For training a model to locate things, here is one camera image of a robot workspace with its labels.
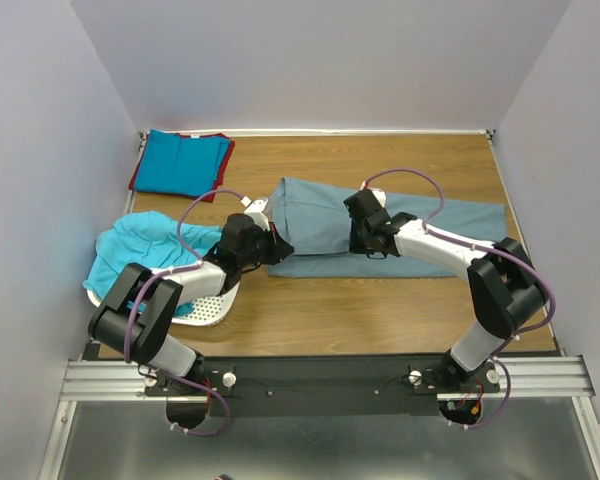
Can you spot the folded teal t shirt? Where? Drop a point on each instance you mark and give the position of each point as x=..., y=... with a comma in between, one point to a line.
x=180, y=162

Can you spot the crumpled teal t shirt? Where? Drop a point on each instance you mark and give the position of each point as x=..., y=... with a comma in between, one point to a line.
x=150, y=239

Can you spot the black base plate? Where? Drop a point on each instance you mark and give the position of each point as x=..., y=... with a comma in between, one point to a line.
x=283, y=386

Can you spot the grey-blue t shirt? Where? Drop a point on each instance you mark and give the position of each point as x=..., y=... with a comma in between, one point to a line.
x=313, y=219

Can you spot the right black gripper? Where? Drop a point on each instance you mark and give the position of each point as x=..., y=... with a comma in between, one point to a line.
x=354, y=245

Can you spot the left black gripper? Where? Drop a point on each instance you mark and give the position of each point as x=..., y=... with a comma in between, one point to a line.
x=279, y=248

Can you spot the folded red t shirt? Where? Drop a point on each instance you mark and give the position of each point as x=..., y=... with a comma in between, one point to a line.
x=222, y=172

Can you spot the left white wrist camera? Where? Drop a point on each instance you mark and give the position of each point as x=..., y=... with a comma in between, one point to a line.
x=258, y=210

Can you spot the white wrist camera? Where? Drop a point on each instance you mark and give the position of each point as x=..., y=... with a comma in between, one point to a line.
x=258, y=210
x=379, y=194

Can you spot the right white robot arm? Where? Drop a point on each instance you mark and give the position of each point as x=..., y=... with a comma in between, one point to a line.
x=504, y=286

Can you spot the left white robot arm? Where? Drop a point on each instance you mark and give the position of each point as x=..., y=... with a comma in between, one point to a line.
x=135, y=316

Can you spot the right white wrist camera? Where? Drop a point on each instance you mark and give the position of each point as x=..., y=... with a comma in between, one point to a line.
x=379, y=194

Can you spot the white perforated basket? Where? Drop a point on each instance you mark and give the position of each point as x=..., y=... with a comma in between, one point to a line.
x=193, y=309

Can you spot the aluminium frame rail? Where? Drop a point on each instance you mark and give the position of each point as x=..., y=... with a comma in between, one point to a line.
x=544, y=376

